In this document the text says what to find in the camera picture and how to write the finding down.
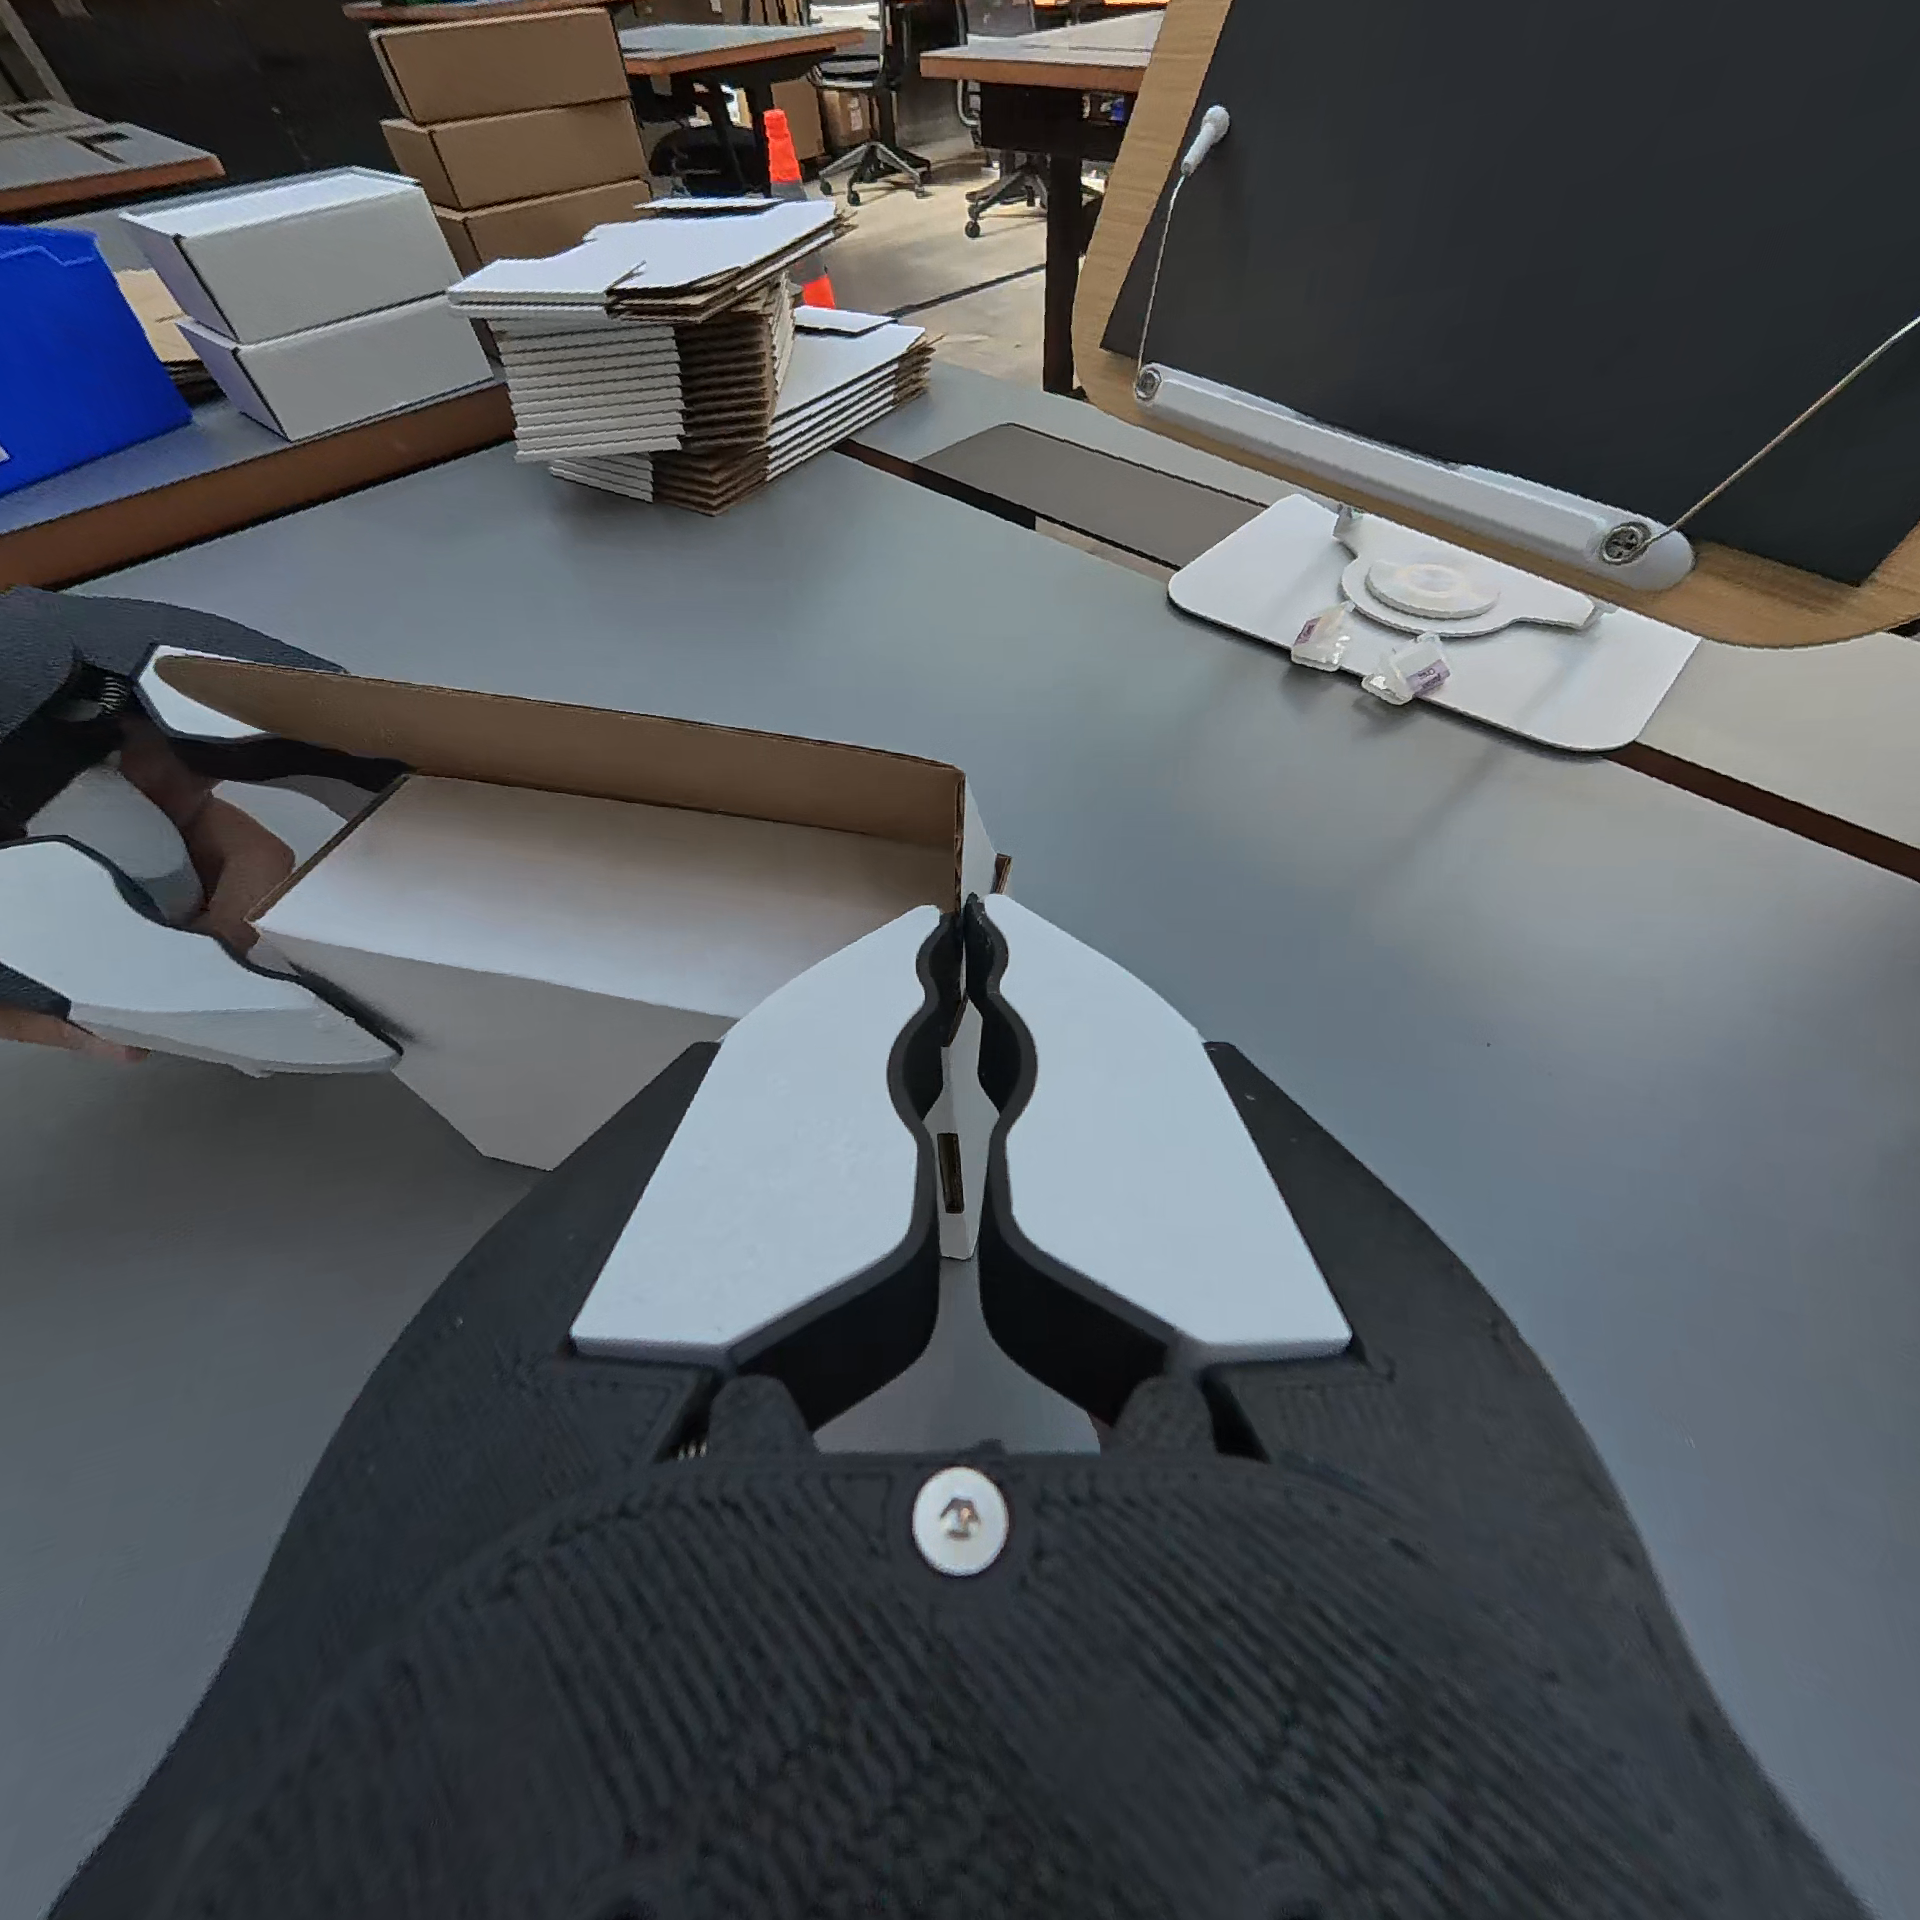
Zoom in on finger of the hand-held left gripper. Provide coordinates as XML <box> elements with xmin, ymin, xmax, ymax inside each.
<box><xmin>132</xmin><ymin>653</ymin><xmax>408</xmax><ymax>801</ymax></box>
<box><xmin>0</xmin><ymin>835</ymin><xmax>405</xmax><ymax>1080</ymax></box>

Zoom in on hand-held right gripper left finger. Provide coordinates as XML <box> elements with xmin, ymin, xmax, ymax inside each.
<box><xmin>567</xmin><ymin>900</ymin><xmax>965</xmax><ymax>1445</ymax></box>

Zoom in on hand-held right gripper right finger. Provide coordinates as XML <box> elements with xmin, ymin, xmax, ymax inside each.
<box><xmin>967</xmin><ymin>892</ymin><xmax>1354</xmax><ymax>1452</ymax></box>

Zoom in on white cardboard box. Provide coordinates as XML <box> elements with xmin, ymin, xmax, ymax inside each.
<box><xmin>151</xmin><ymin>652</ymin><xmax>1015</xmax><ymax>1262</ymax></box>

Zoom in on white closed box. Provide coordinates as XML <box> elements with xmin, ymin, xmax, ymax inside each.
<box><xmin>118</xmin><ymin>168</ymin><xmax>452</xmax><ymax>345</ymax></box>
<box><xmin>181</xmin><ymin>306</ymin><xmax>505</xmax><ymax>443</ymax></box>

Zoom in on brown cardboard box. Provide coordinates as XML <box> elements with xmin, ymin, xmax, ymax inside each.
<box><xmin>433</xmin><ymin>181</ymin><xmax>654</xmax><ymax>277</ymax></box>
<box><xmin>381</xmin><ymin>102</ymin><xmax>648</xmax><ymax>212</ymax></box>
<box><xmin>372</xmin><ymin>8</ymin><xmax>633</xmax><ymax>125</ymax></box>

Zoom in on person's left hand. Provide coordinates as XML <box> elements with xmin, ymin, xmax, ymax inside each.
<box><xmin>116</xmin><ymin>738</ymin><xmax>300</xmax><ymax>961</ymax></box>

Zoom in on wooden edged side table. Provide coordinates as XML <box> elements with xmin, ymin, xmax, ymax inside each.
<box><xmin>0</xmin><ymin>374</ymin><xmax>518</xmax><ymax>590</ymax></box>

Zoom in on blue plastic bin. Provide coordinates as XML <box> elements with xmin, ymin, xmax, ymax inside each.
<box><xmin>0</xmin><ymin>225</ymin><xmax>193</xmax><ymax>497</ymax></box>

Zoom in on brown flat cardboard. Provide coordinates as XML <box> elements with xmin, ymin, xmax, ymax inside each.
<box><xmin>111</xmin><ymin>269</ymin><xmax>226</xmax><ymax>404</ymax></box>

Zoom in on background desk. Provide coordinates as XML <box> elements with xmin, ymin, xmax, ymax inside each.
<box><xmin>616</xmin><ymin>22</ymin><xmax>868</xmax><ymax>197</ymax></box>
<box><xmin>0</xmin><ymin>97</ymin><xmax>226</xmax><ymax>219</ymax></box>
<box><xmin>918</xmin><ymin>12</ymin><xmax>1162</xmax><ymax>396</ymax></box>

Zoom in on stack of flat cardboard sheets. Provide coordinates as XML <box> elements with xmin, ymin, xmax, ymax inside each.
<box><xmin>447</xmin><ymin>195</ymin><xmax>934</xmax><ymax>517</ymax></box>

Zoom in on white round disc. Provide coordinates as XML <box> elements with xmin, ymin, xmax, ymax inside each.
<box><xmin>1341</xmin><ymin>555</ymin><xmax>1501</xmax><ymax>620</ymax></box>

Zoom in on white cylindrical bar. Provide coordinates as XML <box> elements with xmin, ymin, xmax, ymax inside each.
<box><xmin>1130</xmin><ymin>363</ymin><xmax>1695</xmax><ymax>590</ymax></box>

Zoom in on black office chair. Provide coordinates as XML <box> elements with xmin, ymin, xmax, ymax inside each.
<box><xmin>816</xmin><ymin>0</ymin><xmax>934</xmax><ymax>205</ymax></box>
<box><xmin>965</xmin><ymin>76</ymin><xmax>1050</xmax><ymax>241</ymax></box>

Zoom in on thin metal rod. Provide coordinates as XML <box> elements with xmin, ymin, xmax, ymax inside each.
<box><xmin>1136</xmin><ymin>105</ymin><xmax>1234</xmax><ymax>378</ymax></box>
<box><xmin>1664</xmin><ymin>315</ymin><xmax>1920</xmax><ymax>534</ymax></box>

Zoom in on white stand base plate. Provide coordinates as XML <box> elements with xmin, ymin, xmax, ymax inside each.
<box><xmin>1168</xmin><ymin>497</ymin><xmax>1705</xmax><ymax>753</ymax></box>

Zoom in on black panel with wooden frame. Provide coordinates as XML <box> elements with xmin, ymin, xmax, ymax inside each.
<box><xmin>1077</xmin><ymin>0</ymin><xmax>1920</xmax><ymax>650</ymax></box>

